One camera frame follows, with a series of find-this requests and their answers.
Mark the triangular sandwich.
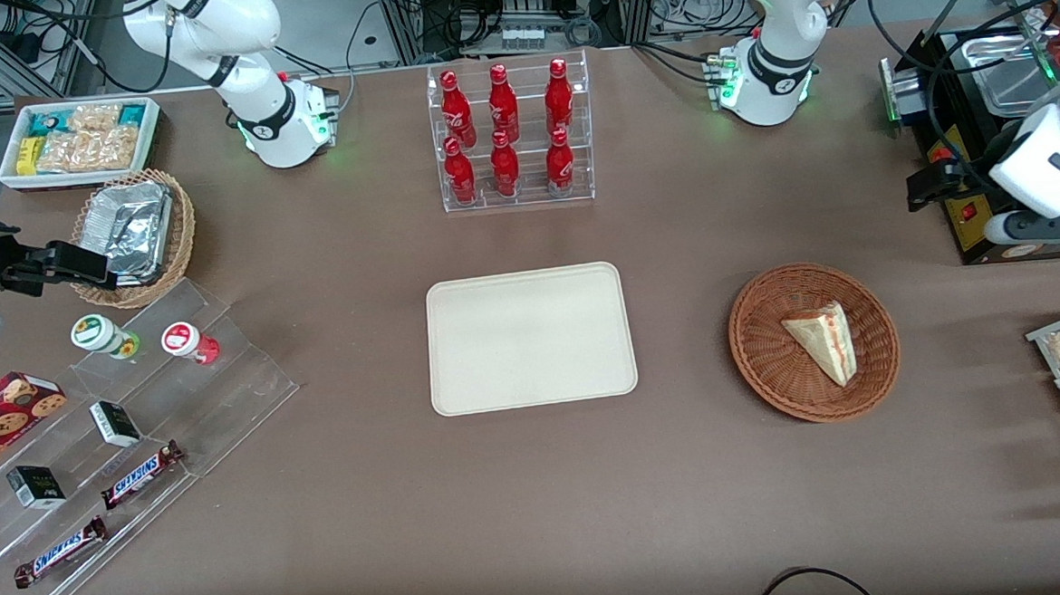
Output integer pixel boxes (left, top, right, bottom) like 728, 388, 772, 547
780, 301, 860, 390

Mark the silver foil tray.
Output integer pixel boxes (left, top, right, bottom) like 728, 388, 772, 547
80, 178, 177, 287

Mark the oval light wicker basket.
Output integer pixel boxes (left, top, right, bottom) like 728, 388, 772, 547
65, 166, 200, 313

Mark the round brown wicker basket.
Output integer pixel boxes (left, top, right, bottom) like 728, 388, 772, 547
726, 258, 905, 428

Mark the beige plastic tray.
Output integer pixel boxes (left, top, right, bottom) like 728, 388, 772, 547
423, 260, 640, 418

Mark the green lid cup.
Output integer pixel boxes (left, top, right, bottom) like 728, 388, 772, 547
69, 312, 142, 363

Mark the black food warmer cabinet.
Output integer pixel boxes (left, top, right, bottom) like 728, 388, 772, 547
877, 0, 1060, 271

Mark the yellow snack pack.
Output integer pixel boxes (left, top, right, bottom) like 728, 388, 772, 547
14, 135, 45, 177

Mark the clear cracker bag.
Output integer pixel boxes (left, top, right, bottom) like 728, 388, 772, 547
85, 124, 145, 173
34, 130, 93, 176
66, 101, 123, 135

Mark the red lid cup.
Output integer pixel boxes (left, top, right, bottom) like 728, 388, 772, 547
160, 321, 221, 369

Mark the white plastic snack bin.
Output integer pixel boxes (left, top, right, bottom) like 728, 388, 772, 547
0, 95, 165, 193

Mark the red cookie box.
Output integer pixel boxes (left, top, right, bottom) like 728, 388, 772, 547
0, 368, 72, 480

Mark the small black box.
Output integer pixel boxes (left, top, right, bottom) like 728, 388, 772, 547
89, 398, 143, 450
5, 464, 68, 513

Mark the clear acrylic stepped shelf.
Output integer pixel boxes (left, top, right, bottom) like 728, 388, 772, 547
0, 272, 311, 595

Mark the Snickers bar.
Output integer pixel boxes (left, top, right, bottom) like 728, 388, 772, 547
98, 440, 188, 512
11, 515, 111, 590

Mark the red cola bottle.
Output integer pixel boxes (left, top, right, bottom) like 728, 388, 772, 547
543, 57, 576, 137
544, 127, 576, 197
443, 136, 477, 206
487, 62, 521, 144
488, 130, 522, 198
439, 68, 477, 149

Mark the clear acrylic bottle rack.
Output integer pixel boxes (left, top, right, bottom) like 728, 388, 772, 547
425, 48, 597, 215

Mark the grey power strip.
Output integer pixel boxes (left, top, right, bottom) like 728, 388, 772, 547
497, 24, 547, 53

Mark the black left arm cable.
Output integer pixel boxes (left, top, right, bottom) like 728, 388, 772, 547
866, 0, 1060, 207

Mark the aluminium frame rack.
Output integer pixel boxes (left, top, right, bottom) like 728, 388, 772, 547
0, 0, 108, 104
372, 0, 663, 68

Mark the black looped cable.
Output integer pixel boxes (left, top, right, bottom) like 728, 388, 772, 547
748, 563, 882, 595

